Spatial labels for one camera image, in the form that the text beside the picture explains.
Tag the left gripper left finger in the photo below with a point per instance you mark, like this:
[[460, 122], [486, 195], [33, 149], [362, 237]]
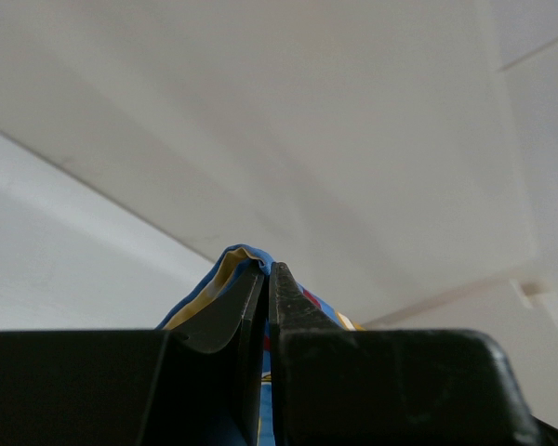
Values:
[[197, 384]]

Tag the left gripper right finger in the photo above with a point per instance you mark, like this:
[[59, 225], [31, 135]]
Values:
[[333, 386]]

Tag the blue Pikachu cloth placemat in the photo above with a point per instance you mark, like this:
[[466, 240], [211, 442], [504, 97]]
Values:
[[218, 281]]

